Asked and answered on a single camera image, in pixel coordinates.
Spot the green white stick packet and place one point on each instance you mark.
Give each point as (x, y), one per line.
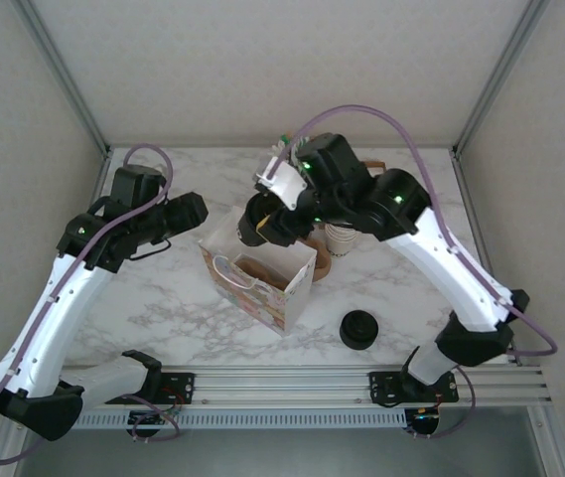
(279, 148)
(289, 139)

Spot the black coffee lid stack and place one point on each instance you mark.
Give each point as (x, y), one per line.
(359, 329)

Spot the brown cardboard tray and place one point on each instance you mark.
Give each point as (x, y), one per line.
(374, 164)

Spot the aluminium frame rail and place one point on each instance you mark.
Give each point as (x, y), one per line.
(282, 387)

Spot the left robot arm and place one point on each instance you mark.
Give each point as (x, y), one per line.
(63, 308)

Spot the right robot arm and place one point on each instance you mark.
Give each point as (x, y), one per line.
(461, 278)

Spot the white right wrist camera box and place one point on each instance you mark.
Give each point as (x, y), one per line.
(284, 184)

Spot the patterned paper gift bag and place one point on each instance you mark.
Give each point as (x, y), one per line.
(297, 298)

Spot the small controller board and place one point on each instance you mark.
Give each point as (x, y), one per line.
(423, 420)
(150, 418)

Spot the aluminium frame post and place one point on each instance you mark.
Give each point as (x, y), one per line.
(63, 69)
(500, 74)

